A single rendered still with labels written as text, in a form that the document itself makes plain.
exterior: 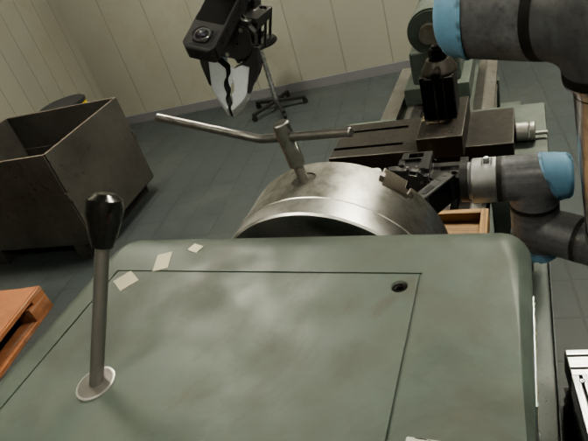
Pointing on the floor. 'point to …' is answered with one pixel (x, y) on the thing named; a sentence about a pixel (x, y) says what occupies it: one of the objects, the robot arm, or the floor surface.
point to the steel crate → (65, 174)
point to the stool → (273, 87)
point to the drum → (66, 101)
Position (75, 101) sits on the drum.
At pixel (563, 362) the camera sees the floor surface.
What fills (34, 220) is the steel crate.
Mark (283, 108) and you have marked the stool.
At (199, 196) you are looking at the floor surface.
